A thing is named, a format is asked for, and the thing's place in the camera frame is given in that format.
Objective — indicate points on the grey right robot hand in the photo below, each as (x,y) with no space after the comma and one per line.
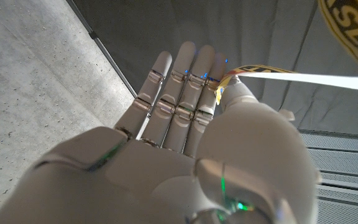
(166,174)

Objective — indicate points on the black backdrop stand pole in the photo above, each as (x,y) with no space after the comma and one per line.
(104,49)

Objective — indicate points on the yellow new driver bumper sticker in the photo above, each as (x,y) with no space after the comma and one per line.
(353,25)

